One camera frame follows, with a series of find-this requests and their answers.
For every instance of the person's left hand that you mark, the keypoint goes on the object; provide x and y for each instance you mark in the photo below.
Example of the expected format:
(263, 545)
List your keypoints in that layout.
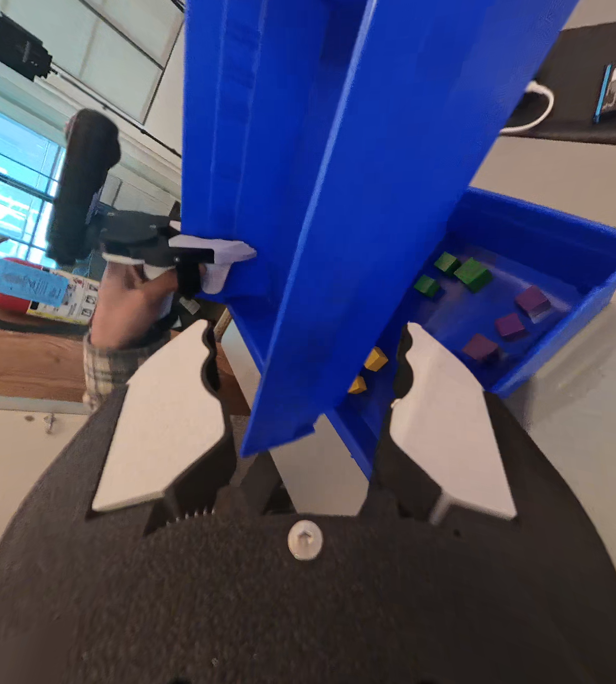
(126, 310)

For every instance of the person's left forearm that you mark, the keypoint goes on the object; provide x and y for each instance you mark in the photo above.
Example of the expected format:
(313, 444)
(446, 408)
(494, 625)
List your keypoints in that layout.
(105, 371)

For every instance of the blue paper tag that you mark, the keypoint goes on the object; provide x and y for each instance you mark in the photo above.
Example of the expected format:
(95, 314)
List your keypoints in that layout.
(25, 283)

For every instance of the purple wooden cube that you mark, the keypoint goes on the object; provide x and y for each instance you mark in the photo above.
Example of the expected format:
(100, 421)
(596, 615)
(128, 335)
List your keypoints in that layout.
(480, 347)
(511, 326)
(532, 299)

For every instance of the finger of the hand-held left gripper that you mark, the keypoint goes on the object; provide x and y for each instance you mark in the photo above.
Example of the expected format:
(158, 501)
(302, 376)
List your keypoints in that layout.
(228, 251)
(214, 278)

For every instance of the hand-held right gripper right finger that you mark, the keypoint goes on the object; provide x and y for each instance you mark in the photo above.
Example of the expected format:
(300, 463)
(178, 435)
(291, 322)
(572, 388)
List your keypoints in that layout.
(447, 433)

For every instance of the black wall box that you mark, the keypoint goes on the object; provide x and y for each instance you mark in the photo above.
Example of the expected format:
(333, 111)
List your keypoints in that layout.
(19, 45)

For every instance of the blue plastic bin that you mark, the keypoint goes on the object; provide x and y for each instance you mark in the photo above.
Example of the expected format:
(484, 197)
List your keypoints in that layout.
(553, 251)
(297, 160)

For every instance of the green wooden cube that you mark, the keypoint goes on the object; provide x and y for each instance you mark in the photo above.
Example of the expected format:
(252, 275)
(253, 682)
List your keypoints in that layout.
(427, 286)
(447, 263)
(472, 274)

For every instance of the yellow wooden cube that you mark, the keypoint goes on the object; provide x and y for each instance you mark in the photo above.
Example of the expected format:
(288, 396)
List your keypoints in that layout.
(376, 359)
(357, 384)

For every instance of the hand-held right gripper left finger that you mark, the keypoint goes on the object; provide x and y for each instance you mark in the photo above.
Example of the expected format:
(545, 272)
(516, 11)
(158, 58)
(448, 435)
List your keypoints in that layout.
(164, 427)

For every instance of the brown wooden board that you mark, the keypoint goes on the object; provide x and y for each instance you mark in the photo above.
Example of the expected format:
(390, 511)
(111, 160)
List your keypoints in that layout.
(19, 363)

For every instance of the black tape strip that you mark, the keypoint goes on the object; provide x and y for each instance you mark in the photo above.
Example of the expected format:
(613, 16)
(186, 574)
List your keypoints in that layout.
(596, 133)

